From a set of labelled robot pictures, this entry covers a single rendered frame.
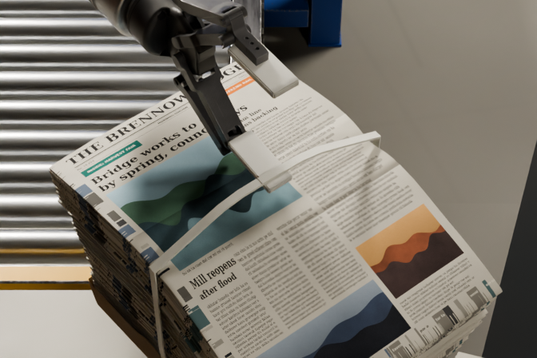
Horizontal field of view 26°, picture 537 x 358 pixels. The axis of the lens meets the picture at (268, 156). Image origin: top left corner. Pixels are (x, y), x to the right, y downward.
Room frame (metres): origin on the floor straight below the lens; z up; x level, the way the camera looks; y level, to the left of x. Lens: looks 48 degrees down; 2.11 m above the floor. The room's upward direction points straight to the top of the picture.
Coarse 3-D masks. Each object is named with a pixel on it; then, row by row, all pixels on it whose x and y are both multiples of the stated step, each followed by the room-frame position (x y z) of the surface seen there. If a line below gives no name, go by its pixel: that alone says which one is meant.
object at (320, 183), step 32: (352, 128) 0.86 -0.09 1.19; (320, 160) 0.81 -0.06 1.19; (352, 160) 0.81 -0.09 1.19; (384, 160) 0.81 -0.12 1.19; (224, 192) 0.77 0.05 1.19; (256, 192) 0.77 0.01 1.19; (288, 192) 0.77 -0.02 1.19; (320, 192) 0.77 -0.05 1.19; (352, 192) 0.77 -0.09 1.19; (160, 224) 0.73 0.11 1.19; (192, 224) 0.73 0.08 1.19; (224, 224) 0.73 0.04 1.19; (256, 224) 0.73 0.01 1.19; (288, 224) 0.73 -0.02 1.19; (160, 256) 0.69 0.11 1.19; (192, 256) 0.69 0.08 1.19; (224, 256) 0.69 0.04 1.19; (160, 288) 0.67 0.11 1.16; (192, 288) 0.65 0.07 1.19
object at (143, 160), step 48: (240, 96) 0.92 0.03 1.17; (288, 96) 0.91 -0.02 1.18; (96, 144) 0.87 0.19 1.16; (144, 144) 0.86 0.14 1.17; (192, 144) 0.85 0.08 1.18; (288, 144) 0.83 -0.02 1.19; (96, 192) 0.78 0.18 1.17; (144, 192) 0.78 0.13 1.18; (192, 192) 0.77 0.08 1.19; (96, 240) 0.77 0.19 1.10; (96, 288) 0.80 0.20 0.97; (144, 336) 0.72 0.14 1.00
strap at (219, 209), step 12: (372, 132) 0.85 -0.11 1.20; (336, 144) 0.81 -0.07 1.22; (348, 144) 0.82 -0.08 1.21; (300, 156) 0.78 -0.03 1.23; (312, 156) 0.78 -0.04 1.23; (276, 168) 0.76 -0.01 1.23; (288, 168) 0.77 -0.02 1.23; (264, 180) 0.75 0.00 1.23; (240, 192) 0.74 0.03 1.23; (252, 192) 0.74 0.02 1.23; (228, 204) 0.72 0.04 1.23; (216, 216) 0.71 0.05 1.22; (192, 228) 0.70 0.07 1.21; (204, 228) 0.70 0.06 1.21; (180, 240) 0.69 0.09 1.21; (192, 240) 0.69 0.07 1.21; (168, 252) 0.68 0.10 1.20; (156, 264) 0.68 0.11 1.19
